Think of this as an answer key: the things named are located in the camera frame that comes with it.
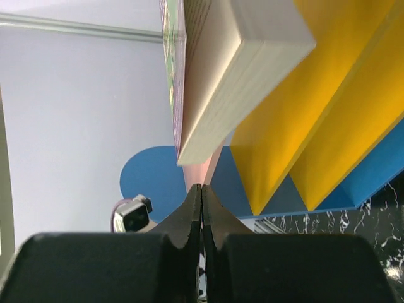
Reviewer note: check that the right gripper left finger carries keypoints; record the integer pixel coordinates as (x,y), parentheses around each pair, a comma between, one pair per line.
(161,265)

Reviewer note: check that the blue pink yellow bookshelf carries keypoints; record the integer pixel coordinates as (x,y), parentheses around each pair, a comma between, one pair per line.
(325,139)

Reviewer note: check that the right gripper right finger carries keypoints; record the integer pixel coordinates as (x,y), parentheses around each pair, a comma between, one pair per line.
(242,266)

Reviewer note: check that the black marble pattern mat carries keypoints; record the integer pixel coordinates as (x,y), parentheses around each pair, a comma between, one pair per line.
(379,222)

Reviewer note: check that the purple 117-Storey Treehouse book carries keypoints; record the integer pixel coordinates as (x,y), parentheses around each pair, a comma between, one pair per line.
(222,59)

